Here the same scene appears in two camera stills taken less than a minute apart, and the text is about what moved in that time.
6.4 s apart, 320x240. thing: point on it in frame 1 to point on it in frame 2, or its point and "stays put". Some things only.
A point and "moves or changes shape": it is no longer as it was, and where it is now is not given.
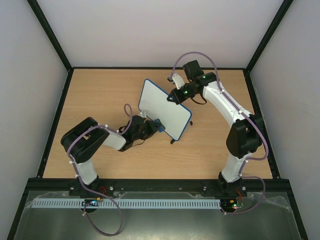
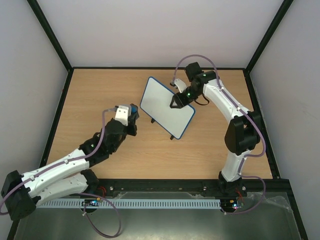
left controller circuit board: x=91 y=202 stays put
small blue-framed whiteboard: x=154 y=103 moves or changes shape
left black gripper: x=151 y=125 to x=131 y=120
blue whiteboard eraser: x=160 y=126 to x=134 y=108
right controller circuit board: x=228 y=205 stays put
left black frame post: x=46 y=27 stays put
